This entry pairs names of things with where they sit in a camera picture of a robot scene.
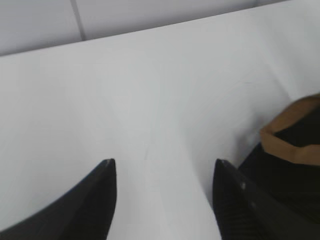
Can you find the black canvas tote bag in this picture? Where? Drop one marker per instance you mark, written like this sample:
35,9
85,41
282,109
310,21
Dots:
286,162

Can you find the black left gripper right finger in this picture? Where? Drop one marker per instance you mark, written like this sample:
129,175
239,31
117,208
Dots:
244,211

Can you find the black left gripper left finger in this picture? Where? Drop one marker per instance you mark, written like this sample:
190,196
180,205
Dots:
85,212

